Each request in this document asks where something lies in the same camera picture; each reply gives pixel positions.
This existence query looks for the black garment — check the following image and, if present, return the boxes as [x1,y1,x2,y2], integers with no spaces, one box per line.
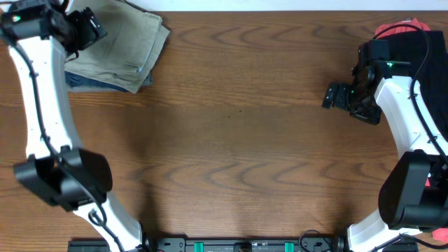
[384,31,447,139]

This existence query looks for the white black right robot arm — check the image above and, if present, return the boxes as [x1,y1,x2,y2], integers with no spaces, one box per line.
[322,39,447,251]

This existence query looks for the khaki shorts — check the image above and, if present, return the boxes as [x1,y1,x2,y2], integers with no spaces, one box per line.
[65,0,170,93]

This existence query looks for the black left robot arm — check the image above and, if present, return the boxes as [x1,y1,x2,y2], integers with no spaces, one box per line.
[1,0,150,251]

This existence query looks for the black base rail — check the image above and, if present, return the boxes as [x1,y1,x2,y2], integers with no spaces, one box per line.
[67,237,419,252]

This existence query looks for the folded navy blue shorts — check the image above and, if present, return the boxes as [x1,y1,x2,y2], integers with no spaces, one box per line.
[64,71,128,92]

